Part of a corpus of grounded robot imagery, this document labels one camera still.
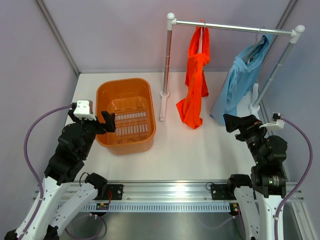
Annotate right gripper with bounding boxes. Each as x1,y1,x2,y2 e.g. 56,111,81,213
224,113,270,165

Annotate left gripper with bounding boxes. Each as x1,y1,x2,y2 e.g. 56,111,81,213
69,110,115,158

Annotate light blue shorts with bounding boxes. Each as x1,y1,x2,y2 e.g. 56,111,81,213
210,34,273,125

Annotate grey hanger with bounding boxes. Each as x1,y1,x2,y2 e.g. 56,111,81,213
242,26,265,63

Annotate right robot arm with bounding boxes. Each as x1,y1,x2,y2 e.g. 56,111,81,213
223,114,288,240

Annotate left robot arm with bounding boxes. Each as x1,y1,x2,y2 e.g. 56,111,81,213
4,109,116,240

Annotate orange shorts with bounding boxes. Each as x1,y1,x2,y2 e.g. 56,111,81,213
176,27,210,129

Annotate pink hanger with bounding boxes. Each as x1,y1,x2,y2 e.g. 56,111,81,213
197,20,209,54

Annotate orange plastic basket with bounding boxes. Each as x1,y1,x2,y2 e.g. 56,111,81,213
95,78,156,156

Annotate white metal clothes rack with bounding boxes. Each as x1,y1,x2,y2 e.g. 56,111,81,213
159,13,305,122

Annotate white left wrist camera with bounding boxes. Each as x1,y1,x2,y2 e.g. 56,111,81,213
73,99,96,121

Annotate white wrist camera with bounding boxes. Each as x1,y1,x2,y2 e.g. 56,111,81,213
73,99,96,121
259,112,285,131

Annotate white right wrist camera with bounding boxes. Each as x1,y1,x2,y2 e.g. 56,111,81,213
259,112,285,131

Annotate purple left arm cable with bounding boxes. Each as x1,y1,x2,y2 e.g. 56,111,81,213
14,104,76,237

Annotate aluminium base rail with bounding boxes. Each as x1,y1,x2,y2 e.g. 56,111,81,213
32,180,306,204

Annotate white slotted cable duct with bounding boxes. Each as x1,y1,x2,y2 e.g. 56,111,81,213
56,202,232,213

